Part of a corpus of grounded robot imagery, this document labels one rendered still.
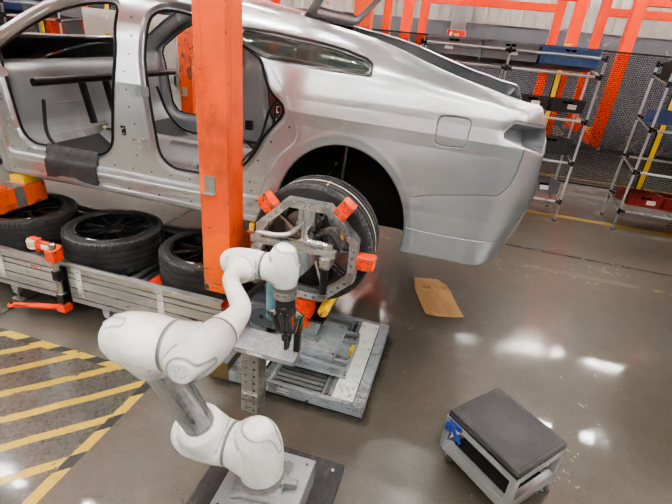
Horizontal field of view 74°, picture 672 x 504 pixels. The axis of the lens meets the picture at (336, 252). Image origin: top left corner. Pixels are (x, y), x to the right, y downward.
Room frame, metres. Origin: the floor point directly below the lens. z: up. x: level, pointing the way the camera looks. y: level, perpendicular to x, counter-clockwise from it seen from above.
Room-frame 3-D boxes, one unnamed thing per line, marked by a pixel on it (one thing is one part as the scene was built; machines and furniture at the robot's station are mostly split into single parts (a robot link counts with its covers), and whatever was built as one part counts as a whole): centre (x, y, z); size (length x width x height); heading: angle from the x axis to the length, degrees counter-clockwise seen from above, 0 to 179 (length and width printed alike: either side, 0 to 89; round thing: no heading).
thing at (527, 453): (1.51, -0.85, 0.17); 0.43 x 0.36 x 0.34; 34
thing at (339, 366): (2.22, 0.08, 0.13); 0.50 x 0.36 x 0.10; 76
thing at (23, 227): (3.05, 2.35, 0.39); 0.66 x 0.66 x 0.24
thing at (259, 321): (2.39, 0.35, 0.26); 0.42 x 0.18 x 0.35; 166
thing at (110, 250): (2.86, 1.60, 0.39); 0.66 x 0.66 x 0.24
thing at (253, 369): (1.80, 0.37, 0.21); 0.10 x 0.10 x 0.42; 76
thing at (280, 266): (1.40, 0.19, 1.10); 0.13 x 0.11 x 0.16; 77
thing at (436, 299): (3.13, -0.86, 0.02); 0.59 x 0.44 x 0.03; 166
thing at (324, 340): (2.22, 0.11, 0.32); 0.40 x 0.30 x 0.28; 76
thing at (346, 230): (2.06, 0.15, 0.85); 0.54 x 0.07 x 0.54; 76
